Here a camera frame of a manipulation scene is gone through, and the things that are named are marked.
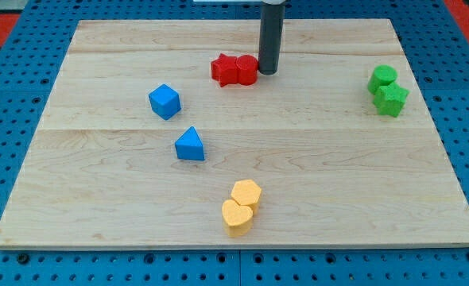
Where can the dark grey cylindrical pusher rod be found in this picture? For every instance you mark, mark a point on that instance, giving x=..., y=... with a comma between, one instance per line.
x=271, y=26

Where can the blue cube block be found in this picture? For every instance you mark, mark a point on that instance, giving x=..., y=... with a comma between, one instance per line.
x=164, y=101

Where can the green star block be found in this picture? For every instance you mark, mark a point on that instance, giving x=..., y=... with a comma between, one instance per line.
x=390, y=99

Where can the red cylinder block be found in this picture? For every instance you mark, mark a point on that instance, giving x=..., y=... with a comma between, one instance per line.
x=247, y=67

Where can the blue triangle block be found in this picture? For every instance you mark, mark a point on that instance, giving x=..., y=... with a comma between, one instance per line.
x=189, y=145

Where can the green cylinder block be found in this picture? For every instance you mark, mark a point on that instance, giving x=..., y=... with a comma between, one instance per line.
x=382, y=75

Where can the light wooden board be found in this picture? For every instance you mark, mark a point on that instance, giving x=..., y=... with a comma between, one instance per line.
x=102, y=172

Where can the yellow hexagon block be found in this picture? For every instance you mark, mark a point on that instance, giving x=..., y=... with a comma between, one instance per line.
x=247, y=193

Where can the yellow heart block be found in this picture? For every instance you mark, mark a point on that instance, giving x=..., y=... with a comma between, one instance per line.
x=237, y=219

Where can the red star block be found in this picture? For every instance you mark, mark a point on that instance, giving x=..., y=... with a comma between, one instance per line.
x=224, y=70

